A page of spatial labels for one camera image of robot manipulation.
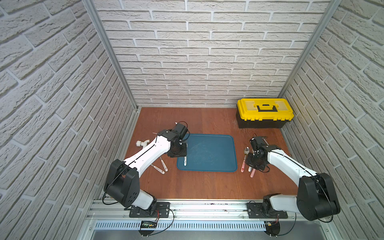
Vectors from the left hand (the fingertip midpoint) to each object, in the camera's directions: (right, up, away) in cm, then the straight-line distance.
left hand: (179, 150), depth 85 cm
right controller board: (+47, -35, -15) cm, 60 cm away
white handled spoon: (+3, -8, +5) cm, 10 cm away
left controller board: (-15, -35, -12) cm, 40 cm away
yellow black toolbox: (+53, +22, +10) cm, 59 cm away
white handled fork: (-10, -10, +4) cm, 15 cm away
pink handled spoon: (+42, -2, +8) cm, 43 cm away
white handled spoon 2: (-13, -12, +3) cm, 18 cm away
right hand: (+43, -9, +3) cm, 44 cm away
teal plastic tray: (+18, -4, +9) cm, 21 cm away
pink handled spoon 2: (+41, -10, -1) cm, 42 cm away
